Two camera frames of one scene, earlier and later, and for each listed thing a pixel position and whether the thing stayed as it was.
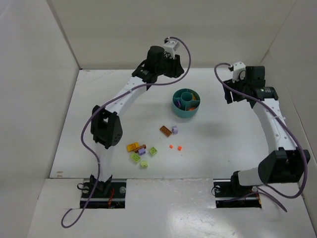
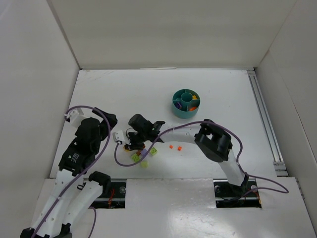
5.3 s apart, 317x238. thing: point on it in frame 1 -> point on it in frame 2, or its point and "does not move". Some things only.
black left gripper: [176, 67] -> [105, 118]
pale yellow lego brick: [144, 163] does not move
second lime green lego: [153, 150] does not move
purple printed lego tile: [178, 103] does not move
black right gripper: [229, 89] -> [135, 140]
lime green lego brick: [135, 157] does not move
